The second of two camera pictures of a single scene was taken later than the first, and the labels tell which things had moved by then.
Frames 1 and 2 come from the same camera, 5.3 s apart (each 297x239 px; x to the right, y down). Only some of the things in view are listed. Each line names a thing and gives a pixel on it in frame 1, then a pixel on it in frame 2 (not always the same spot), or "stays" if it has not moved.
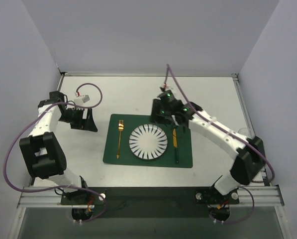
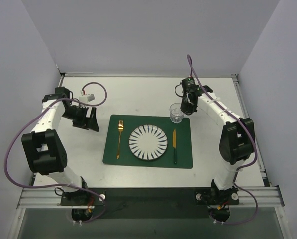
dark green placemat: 117,150 stays
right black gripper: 158,118 -> 188,104
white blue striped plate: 148,141 stays
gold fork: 121,127 stays
